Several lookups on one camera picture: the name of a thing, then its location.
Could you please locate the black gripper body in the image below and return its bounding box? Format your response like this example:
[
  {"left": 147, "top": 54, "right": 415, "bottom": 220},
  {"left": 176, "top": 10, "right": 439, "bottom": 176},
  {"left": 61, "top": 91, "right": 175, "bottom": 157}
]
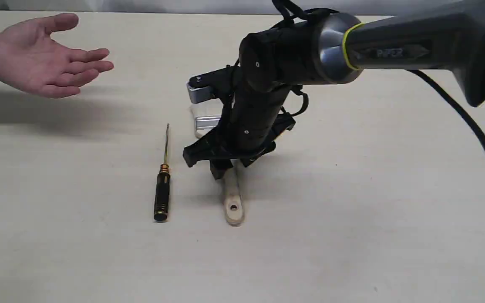
[{"left": 183, "top": 114, "right": 295, "bottom": 167}]

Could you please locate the black gold screwdriver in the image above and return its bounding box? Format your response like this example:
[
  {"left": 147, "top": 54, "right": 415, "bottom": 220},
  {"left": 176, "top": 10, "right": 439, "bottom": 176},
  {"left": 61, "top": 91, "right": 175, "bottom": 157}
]
[{"left": 153, "top": 123, "right": 171, "bottom": 222}]

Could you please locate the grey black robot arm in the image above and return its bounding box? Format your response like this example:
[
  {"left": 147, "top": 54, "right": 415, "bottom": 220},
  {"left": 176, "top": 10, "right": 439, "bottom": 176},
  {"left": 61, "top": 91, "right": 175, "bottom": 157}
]
[{"left": 183, "top": 0, "right": 485, "bottom": 179}]

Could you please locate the person's open bare hand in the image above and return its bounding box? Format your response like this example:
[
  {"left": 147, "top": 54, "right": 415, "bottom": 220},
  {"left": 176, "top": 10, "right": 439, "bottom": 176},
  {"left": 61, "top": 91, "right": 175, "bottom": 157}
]
[{"left": 0, "top": 12, "right": 115, "bottom": 98}]

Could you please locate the white backdrop curtain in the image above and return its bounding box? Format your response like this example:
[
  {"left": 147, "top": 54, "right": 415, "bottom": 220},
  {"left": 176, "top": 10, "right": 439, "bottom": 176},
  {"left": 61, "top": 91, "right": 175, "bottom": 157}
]
[{"left": 0, "top": 0, "right": 470, "bottom": 16}]

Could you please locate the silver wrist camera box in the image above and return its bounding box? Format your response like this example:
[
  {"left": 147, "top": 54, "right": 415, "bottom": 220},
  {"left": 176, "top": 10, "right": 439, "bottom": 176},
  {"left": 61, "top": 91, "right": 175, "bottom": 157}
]
[{"left": 187, "top": 66, "right": 237, "bottom": 104}]

